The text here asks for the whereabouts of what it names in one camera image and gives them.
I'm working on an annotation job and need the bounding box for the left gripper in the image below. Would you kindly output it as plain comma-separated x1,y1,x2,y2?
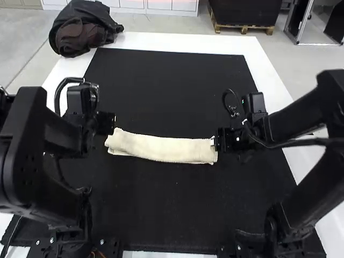
88,110,116,135

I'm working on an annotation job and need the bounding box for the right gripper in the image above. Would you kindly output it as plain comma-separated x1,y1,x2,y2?
214,127,252,153

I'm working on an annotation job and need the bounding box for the pale towel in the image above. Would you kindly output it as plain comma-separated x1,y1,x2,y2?
104,127,219,165

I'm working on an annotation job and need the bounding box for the black mat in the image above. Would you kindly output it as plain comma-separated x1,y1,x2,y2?
0,47,327,258

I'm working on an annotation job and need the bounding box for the black crumpled jacket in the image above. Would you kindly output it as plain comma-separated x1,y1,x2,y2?
48,0,125,58

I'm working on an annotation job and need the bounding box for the wooden pallet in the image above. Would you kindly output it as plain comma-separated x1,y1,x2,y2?
208,5,276,35

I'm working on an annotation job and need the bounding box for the grey cupboard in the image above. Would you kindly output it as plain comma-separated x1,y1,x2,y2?
109,0,147,10
40,0,71,11
146,0,200,12

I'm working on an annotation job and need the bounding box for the black crate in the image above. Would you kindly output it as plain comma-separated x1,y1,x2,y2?
208,0,283,26

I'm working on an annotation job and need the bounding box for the black panel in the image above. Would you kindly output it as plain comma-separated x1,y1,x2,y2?
323,0,344,45

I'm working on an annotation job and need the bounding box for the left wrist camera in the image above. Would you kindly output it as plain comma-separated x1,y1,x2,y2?
66,82,101,115

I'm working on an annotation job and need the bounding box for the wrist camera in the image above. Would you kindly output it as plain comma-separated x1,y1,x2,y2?
66,82,101,115
241,92,269,117

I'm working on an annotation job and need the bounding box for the black cable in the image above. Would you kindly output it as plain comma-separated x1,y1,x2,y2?
54,77,86,115
221,88,242,119

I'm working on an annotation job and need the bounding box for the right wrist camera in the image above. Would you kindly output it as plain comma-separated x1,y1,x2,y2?
241,92,269,117

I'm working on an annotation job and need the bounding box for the metal frame trolley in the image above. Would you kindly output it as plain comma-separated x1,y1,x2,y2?
283,0,344,46

